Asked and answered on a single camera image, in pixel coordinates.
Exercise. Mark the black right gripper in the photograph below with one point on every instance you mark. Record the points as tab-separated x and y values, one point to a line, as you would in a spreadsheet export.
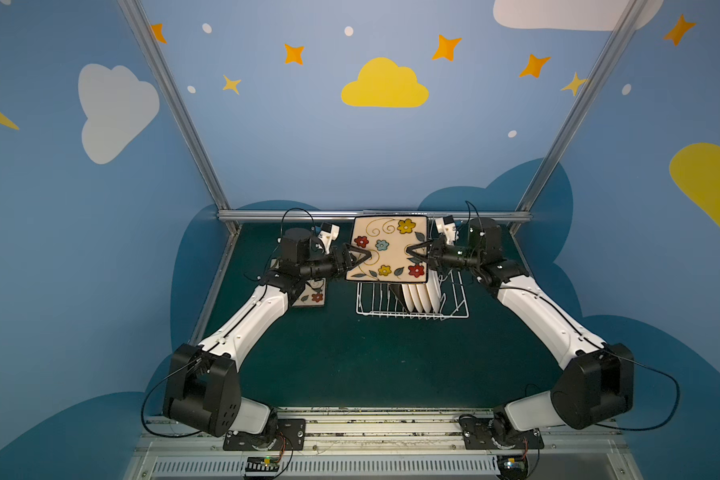
435	255

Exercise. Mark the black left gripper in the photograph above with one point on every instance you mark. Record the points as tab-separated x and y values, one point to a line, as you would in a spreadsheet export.
343	261

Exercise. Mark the floral square plate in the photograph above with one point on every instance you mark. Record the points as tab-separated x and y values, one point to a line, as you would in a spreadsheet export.
313	295
386	237

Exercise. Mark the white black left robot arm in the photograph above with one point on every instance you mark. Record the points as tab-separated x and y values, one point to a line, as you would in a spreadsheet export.
202	389

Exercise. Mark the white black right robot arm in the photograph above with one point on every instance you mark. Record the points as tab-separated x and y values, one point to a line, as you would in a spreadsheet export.
597	378

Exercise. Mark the white round plate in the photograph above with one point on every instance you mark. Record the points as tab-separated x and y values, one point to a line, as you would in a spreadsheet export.
424	297
408	299
434	291
419	306

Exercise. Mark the right small circuit board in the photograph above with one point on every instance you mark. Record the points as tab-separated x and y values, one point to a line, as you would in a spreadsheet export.
512	468

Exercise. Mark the small circuit board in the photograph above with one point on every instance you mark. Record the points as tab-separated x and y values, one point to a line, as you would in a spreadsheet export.
512	468
255	467

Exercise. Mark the left small circuit board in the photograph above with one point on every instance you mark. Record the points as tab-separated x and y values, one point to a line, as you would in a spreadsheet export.
255	467

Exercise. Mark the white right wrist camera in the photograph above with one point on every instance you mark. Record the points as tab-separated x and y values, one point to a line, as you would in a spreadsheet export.
447	228

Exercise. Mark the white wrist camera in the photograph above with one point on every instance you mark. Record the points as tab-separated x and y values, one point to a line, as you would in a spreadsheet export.
328	233
447	228

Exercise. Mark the white wire dish rack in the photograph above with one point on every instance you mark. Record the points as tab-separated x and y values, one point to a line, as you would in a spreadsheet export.
374	298

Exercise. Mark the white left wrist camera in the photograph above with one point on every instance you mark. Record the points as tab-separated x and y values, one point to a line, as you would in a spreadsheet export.
328	233

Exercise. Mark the aluminium right corner post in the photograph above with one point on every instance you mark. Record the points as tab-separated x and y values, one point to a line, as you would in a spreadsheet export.
616	44

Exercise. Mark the aluminium corner post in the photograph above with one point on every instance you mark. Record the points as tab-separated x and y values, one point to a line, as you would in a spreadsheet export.
137	20
616	44

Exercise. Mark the aluminium back frame rail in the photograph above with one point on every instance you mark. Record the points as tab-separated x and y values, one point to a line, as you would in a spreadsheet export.
301	214

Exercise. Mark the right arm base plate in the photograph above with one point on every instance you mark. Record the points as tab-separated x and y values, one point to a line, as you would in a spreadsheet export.
483	433

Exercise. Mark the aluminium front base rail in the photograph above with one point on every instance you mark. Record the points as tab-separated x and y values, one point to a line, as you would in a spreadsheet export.
383	443

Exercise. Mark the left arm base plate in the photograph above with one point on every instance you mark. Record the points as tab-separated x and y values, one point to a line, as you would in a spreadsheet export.
289	434

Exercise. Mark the aluminium left corner post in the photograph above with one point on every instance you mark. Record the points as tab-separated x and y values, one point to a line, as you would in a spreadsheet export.
137	20

